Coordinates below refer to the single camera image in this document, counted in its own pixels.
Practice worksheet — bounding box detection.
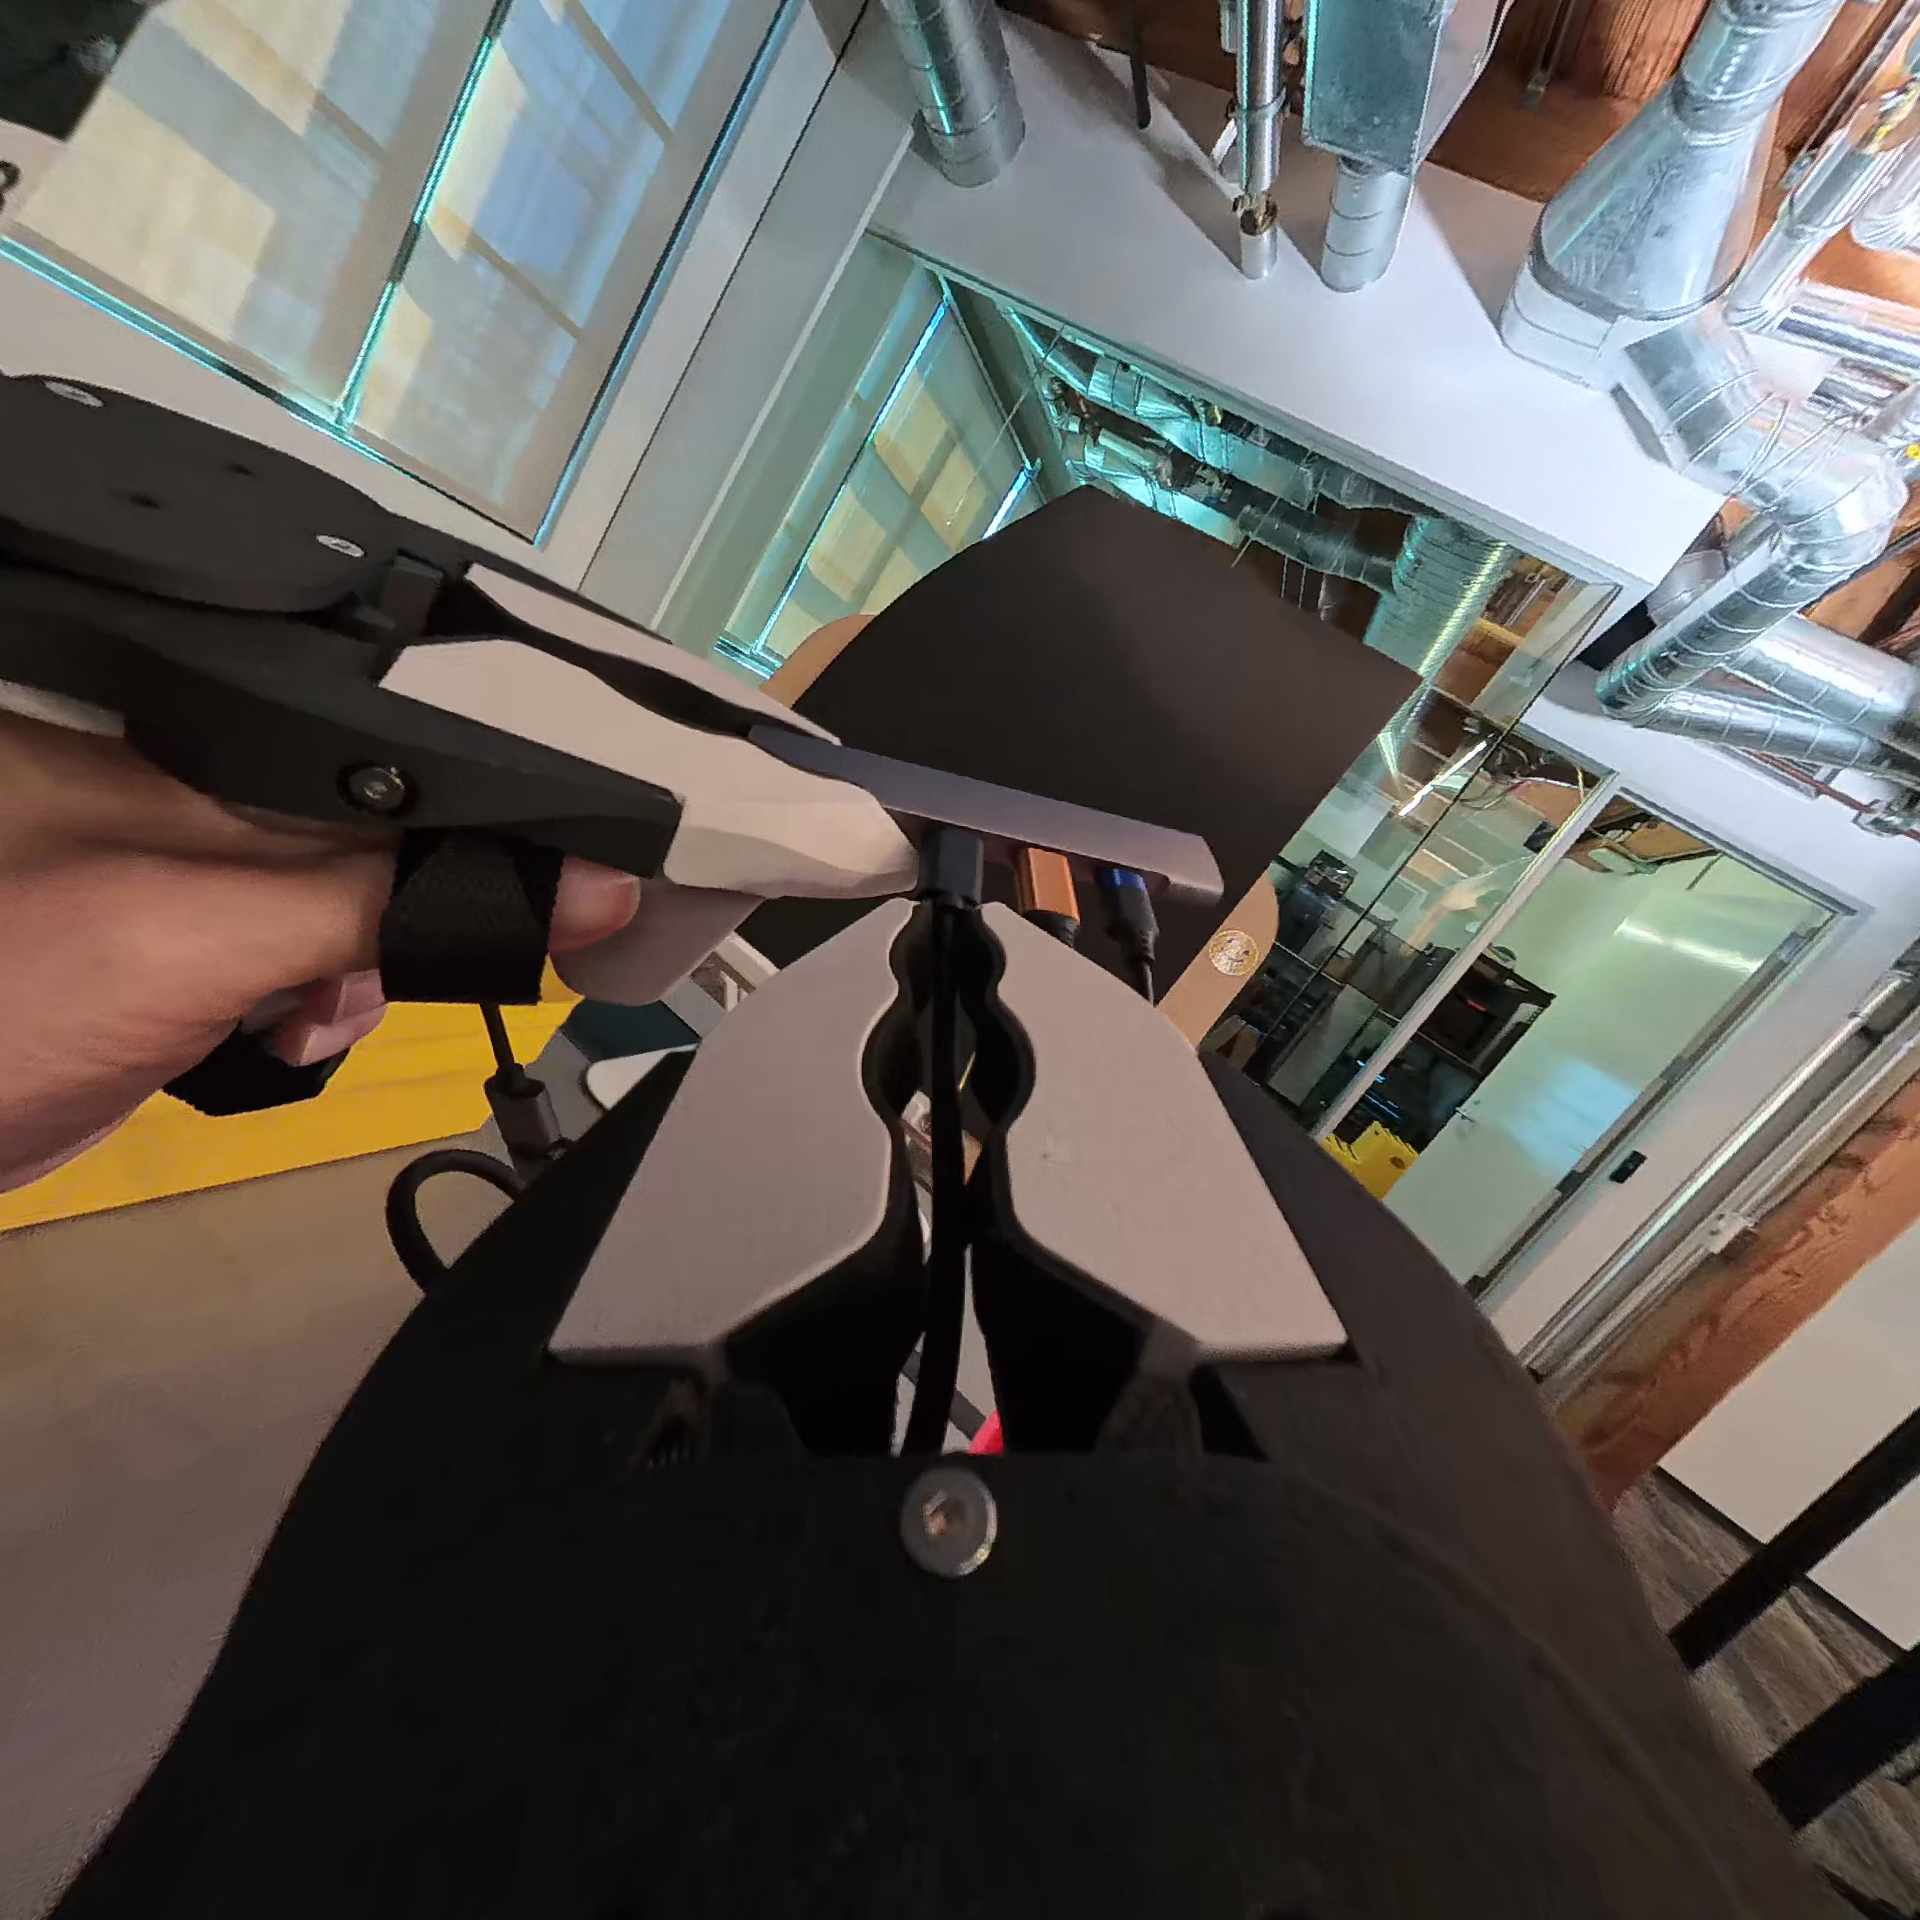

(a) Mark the black equipment rack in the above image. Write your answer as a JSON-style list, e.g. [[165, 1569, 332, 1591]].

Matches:
[[1245, 847, 1558, 1147]]

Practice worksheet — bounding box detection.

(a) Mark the rectangular silver duct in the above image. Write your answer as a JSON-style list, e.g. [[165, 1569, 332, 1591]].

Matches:
[[1303, 0, 1468, 296]]

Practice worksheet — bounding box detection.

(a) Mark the silver sprinkler pipe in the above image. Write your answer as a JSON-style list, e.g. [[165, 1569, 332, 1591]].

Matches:
[[1222, 0, 1296, 282]]

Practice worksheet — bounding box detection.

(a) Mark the yellow plastic bin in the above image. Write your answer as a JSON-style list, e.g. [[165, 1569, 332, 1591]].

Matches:
[[0, 997, 602, 1236]]

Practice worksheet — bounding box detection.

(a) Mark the blue plug cable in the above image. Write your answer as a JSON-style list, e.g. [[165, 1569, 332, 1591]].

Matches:
[[1089, 862, 1170, 1009]]

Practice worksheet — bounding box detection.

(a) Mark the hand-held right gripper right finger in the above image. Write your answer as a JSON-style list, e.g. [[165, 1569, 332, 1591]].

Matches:
[[975, 901, 1351, 1370]]

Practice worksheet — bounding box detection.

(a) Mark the yellow plastic step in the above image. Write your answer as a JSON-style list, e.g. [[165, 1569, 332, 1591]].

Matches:
[[1321, 1117, 1422, 1207]]

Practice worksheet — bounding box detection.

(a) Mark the black backdrop board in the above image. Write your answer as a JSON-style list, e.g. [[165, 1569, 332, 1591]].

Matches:
[[786, 483, 1424, 1052]]

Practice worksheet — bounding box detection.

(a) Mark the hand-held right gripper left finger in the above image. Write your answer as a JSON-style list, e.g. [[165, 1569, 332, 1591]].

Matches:
[[547, 905, 920, 1370]]

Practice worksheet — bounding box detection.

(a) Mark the wooden post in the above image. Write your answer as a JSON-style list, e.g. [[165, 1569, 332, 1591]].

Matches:
[[1553, 1102, 1920, 1510]]

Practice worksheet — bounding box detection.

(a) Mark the person's left hand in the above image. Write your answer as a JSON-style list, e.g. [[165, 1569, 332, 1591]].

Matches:
[[0, 702, 649, 1196]]

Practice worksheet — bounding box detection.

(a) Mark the black hub cable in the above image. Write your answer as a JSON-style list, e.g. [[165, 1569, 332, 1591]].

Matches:
[[385, 997, 576, 1296]]

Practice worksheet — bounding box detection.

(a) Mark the grey USB hub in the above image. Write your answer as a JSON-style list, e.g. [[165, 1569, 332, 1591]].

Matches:
[[746, 727, 1228, 906]]

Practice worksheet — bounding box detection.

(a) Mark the branching silver ventilation duct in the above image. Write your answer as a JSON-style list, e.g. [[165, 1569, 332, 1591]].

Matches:
[[1500, 0, 1920, 760]]

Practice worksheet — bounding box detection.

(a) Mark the orange plug cable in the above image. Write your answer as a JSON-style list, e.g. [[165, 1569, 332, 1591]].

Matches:
[[1009, 843, 1087, 950]]

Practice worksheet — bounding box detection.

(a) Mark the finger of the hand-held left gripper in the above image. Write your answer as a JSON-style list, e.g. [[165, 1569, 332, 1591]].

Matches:
[[462, 563, 843, 744], [379, 639, 925, 1009]]

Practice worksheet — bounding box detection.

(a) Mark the round silver duct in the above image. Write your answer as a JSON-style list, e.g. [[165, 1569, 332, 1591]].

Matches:
[[882, 0, 1028, 193]]

